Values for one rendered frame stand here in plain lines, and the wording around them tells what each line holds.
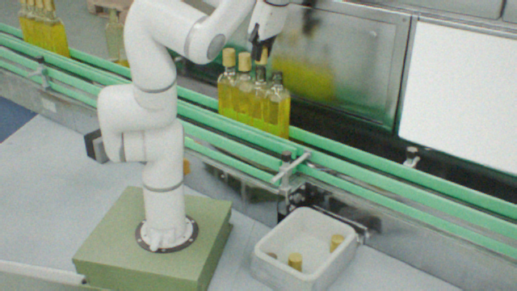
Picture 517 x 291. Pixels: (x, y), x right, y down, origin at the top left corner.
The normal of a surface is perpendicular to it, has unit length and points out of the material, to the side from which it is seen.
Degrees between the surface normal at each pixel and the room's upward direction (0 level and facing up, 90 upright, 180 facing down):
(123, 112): 78
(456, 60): 90
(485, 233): 90
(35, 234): 0
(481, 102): 90
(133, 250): 2
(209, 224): 2
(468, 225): 90
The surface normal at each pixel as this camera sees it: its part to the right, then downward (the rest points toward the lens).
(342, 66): -0.61, 0.40
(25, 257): 0.00, -0.86
